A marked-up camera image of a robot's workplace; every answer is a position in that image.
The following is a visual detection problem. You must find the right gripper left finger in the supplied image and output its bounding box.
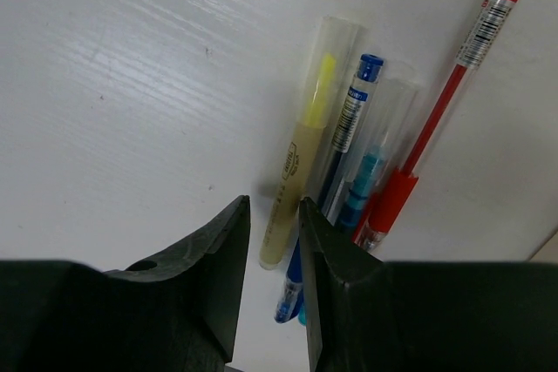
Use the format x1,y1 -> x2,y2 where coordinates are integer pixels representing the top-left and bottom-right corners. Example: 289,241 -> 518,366
1,195 -> 250,371

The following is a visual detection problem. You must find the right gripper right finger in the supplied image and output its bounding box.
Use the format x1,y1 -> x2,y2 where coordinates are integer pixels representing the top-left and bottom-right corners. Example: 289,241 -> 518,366
298,198 -> 557,371

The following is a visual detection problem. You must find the dark blue gel pen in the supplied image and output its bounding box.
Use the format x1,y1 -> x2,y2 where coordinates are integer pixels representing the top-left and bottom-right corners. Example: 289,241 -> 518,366
275,53 -> 385,324

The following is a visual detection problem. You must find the red gel pen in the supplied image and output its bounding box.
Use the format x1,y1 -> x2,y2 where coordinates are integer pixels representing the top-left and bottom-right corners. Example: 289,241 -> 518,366
353,0 -> 519,254

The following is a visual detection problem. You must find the cyan clear pen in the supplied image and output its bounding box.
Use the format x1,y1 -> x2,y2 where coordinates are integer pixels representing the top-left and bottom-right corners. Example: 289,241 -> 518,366
298,75 -> 420,328

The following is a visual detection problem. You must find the yellow clear pen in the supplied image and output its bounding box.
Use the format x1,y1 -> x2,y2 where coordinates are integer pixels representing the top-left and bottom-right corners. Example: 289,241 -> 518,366
259,16 -> 361,270

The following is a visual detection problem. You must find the beige divided organizer tray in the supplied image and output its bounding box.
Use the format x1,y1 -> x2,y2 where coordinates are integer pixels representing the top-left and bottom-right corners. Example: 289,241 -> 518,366
529,231 -> 558,264

